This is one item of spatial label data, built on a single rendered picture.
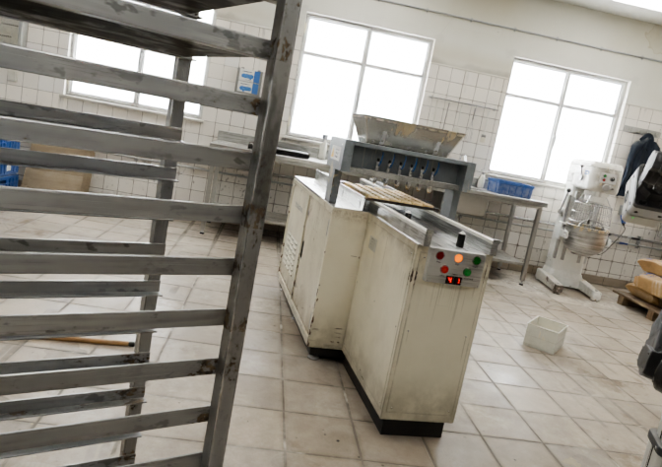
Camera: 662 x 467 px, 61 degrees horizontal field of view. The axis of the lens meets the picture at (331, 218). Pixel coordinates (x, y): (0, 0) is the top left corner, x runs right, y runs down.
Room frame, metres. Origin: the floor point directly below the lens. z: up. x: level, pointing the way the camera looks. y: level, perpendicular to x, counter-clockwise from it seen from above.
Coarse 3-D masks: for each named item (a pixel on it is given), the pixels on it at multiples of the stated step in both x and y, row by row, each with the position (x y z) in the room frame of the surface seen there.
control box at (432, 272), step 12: (432, 252) 2.18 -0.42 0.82; (444, 252) 2.19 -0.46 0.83; (456, 252) 2.20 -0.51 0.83; (468, 252) 2.22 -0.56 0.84; (432, 264) 2.18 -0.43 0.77; (444, 264) 2.19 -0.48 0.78; (456, 264) 2.21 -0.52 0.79; (468, 264) 2.22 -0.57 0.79; (480, 264) 2.23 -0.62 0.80; (432, 276) 2.18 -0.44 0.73; (444, 276) 2.20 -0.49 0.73; (456, 276) 2.21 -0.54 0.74; (468, 276) 2.22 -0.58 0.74; (480, 276) 2.23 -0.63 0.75
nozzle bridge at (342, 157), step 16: (336, 144) 2.99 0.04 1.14; (352, 144) 2.82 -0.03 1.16; (368, 144) 2.85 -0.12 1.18; (336, 160) 2.92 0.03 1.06; (352, 160) 2.92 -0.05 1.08; (368, 160) 2.94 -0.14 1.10; (384, 160) 2.96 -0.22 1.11; (400, 160) 2.98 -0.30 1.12; (416, 160) 3.00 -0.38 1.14; (432, 160) 3.02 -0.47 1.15; (448, 160) 2.95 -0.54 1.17; (336, 176) 2.92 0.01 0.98; (384, 176) 2.91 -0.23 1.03; (400, 176) 2.93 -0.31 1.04; (416, 176) 3.01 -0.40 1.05; (448, 176) 3.05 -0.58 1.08; (464, 176) 2.99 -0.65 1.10; (336, 192) 2.92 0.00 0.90; (448, 192) 3.15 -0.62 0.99; (448, 208) 3.11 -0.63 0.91
